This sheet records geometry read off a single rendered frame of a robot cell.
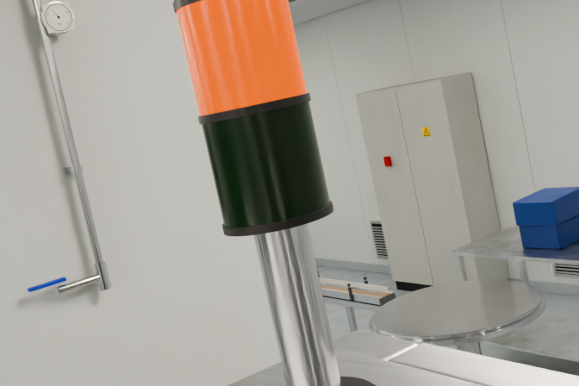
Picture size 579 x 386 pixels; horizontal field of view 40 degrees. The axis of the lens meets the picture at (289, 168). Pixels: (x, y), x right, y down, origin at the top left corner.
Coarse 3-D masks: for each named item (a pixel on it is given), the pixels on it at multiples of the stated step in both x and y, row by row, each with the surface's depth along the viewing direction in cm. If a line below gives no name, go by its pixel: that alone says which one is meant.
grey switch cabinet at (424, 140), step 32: (384, 96) 762; (416, 96) 727; (448, 96) 702; (384, 128) 773; (416, 128) 736; (448, 128) 703; (480, 128) 724; (384, 160) 779; (416, 160) 746; (448, 160) 712; (480, 160) 722; (384, 192) 795; (416, 192) 756; (448, 192) 721; (480, 192) 721; (384, 224) 806; (416, 224) 767; (448, 224) 731; (480, 224) 720; (416, 256) 777; (448, 256) 741; (416, 288) 792
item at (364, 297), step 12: (324, 288) 518; (336, 288) 513; (348, 288) 491; (360, 288) 487; (384, 288) 478; (324, 300) 518; (336, 300) 506; (348, 300) 495; (360, 300) 485; (372, 300) 475; (384, 300) 472
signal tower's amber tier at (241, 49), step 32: (224, 0) 32; (256, 0) 33; (192, 32) 33; (224, 32) 33; (256, 32) 33; (288, 32) 34; (192, 64) 34; (224, 64) 33; (256, 64) 33; (288, 64) 34; (224, 96) 33; (256, 96) 33; (288, 96) 33
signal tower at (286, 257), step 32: (192, 0) 33; (288, 224) 33; (288, 256) 35; (288, 288) 35; (320, 288) 36; (288, 320) 35; (320, 320) 35; (288, 352) 35; (320, 352) 35; (288, 384) 36; (320, 384) 35; (352, 384) 38
